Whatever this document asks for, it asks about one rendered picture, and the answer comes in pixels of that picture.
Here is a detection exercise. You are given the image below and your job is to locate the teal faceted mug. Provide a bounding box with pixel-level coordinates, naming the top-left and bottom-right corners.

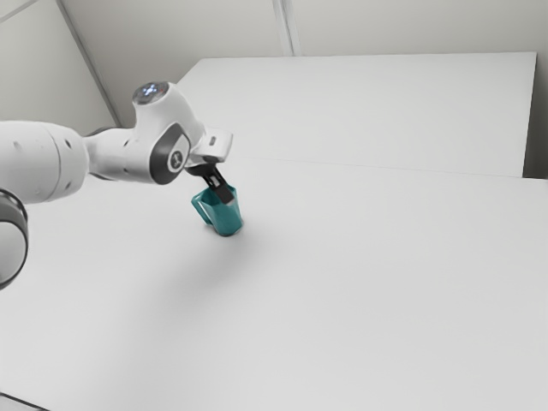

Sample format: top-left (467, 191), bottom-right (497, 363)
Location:
top-left (190, 182), bottom-right (244, 237)

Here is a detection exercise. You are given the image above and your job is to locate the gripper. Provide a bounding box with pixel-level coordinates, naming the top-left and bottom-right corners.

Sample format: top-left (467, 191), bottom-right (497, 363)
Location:
top-left (185, 157), bottom-right (233, 206)

